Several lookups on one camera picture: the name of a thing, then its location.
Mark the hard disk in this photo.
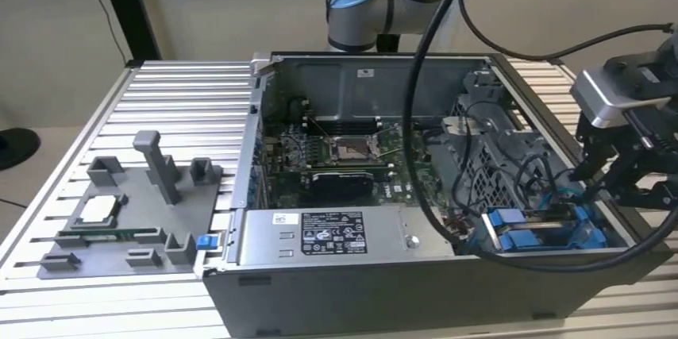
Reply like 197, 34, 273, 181
485, 202, 609, 254

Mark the grey parts rack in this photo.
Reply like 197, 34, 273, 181
35, 129, 230, 281

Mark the thin metal locking lever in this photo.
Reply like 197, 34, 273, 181
312, 117, 342, 138

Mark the CPU socket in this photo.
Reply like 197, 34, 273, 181
326, 135, 382, 166

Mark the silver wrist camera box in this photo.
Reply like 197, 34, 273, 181
570, 69, 673, 129

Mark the grey open PC case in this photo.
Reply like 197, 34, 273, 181
203, 51, 676, 329

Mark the green RAM stick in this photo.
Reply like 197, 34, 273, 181
58, 227, 162, 242

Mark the black frame post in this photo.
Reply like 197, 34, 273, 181
94, 0, 163, 63

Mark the pale blue disk wire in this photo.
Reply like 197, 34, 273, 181
538, 185, 585, 214

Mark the green Dell motherboard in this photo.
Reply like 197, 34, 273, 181
260, 116, 445, 211

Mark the silver power supply unit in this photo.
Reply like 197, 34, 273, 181
231, 207, 458, 269

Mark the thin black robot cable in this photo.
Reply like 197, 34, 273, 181
457, 0, 678, 60

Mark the black RAM slot bank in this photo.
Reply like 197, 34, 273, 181
305, 158, 394, 170
302, 115, 384, 134

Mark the grey metal disk bay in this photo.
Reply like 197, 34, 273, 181
428, 71, 591, 239

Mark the black round stand base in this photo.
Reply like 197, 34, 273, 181
0, 127, 43, 171

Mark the red yellow wire bundle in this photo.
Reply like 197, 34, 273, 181
444, 214, 472, 237

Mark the silver CPU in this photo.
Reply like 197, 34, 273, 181
77, 195, 123, 224

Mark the black disk wire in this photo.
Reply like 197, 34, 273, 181
512, 151, 566, 217

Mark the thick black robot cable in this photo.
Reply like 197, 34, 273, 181
404, 0, 678, 273

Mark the black graphics card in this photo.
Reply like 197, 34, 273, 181
312, 171, 374, 198

